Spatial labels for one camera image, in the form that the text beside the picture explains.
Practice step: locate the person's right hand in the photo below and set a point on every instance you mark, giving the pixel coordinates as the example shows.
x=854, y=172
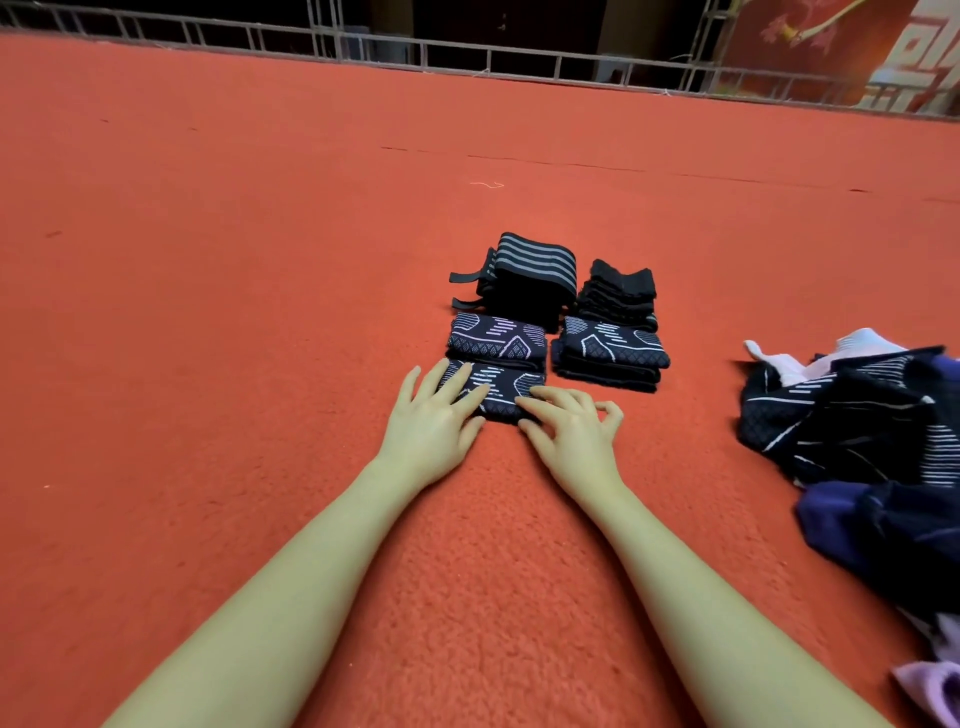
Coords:
x=578, y=443

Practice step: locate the dark brown door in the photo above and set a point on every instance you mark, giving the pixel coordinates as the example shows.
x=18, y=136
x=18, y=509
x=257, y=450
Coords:
x=503, y=18

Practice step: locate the person's left hand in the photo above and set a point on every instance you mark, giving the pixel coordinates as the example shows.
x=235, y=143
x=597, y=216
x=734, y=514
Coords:
x=428, y=435

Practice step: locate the single plain navy sock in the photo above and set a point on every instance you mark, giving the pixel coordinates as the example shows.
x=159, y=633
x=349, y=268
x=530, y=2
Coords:
x=605, y=384

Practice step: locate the single navy white-patterned sock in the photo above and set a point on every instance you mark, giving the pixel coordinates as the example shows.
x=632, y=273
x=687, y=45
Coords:
x=495, y=359
x=495, y=333

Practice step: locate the single black white-patterned sock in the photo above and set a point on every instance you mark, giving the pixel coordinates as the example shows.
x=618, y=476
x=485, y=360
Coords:
x=506, y=383

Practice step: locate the single black grey-heeled sock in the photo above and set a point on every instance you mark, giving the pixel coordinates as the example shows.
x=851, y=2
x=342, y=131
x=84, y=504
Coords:
x=608, y=371

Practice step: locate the single black grey-striped sock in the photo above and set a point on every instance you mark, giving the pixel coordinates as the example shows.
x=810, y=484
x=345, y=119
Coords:
x=612, y=342

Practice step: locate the heap of dark patterned socks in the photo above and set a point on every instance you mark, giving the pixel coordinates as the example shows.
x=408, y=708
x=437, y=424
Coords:
x=855, y=435

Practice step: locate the person's right forearm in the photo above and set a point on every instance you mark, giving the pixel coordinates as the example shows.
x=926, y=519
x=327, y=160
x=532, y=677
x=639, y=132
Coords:
x=735, y=623

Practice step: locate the grey metal railing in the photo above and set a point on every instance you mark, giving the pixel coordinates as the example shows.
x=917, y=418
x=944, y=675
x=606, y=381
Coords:
x=150, y=27

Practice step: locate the person's left forearm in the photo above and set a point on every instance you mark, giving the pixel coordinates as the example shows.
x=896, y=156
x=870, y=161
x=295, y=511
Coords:
x=255, y=623

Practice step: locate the red banner with white print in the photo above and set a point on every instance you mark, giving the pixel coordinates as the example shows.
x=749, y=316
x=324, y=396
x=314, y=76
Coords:
x=810, y=30

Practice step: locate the grey metal truss tower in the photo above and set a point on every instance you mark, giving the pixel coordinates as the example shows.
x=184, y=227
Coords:
x=323, y=23
x=717, y=45

